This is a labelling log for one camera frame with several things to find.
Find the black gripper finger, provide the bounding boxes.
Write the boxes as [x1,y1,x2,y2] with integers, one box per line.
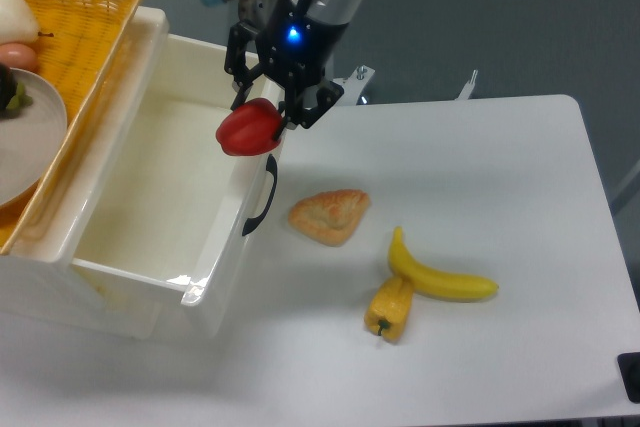
[272,78,344,141]
[224,21,264,110]

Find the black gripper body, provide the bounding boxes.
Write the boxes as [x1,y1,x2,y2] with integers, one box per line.
[256,0,346,99]

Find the red bell pepper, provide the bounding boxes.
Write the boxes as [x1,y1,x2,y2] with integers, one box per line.
[215,98,282,156]

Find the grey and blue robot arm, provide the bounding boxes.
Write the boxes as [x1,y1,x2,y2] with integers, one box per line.
[201,0,363,155]

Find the open white upper drawer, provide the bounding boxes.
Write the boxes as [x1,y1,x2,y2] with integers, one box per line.
[73,35,278,310]

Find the yellow bell pepper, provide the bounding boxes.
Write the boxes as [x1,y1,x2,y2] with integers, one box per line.
[364,276,414,343]

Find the golden pastry turnover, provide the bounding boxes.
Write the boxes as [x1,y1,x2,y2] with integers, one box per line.
[287,189,371,247]

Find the yellow woven basket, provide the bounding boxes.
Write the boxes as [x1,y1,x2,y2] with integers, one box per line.
[1,0,141,255]

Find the grey round plate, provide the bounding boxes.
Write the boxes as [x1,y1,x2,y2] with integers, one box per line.
[1,69,67,206]

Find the white pear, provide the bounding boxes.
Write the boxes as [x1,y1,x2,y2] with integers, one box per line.
[0,0,55,45]

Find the dark eggplant with green stem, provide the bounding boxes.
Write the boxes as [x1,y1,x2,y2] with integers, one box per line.
[0,64,33,119]

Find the yellow banana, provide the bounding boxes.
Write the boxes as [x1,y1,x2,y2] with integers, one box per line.
[387,227,499,302]

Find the black object at table edge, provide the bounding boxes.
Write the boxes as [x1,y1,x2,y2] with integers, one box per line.
[617,352,640,404]

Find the white metal bracket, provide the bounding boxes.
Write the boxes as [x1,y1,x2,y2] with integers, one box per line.
[333,65,376,107]

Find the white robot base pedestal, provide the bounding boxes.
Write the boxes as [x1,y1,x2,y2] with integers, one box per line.
[238,0,278,34]

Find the black drawer handle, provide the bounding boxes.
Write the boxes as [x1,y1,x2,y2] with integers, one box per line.
[242,154,279,236]

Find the white table frame post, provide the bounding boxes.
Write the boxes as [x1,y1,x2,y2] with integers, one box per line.
[457,69,478,101]

